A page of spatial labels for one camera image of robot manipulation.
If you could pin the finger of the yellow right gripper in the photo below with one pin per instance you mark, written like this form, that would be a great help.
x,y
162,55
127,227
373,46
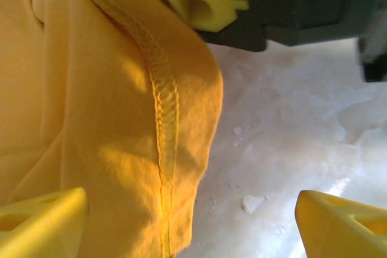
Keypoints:
x,y
199,4

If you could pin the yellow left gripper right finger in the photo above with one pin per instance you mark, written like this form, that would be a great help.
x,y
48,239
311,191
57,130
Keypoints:
x,y
341,224

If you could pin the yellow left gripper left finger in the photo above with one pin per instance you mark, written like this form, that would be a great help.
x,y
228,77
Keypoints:
x,y
39,227

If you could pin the yellow-orange t-shirt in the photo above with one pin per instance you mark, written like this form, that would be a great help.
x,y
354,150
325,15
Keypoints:
x,y
106,104

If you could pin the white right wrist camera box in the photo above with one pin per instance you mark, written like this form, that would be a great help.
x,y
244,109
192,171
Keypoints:
x,y
375,58

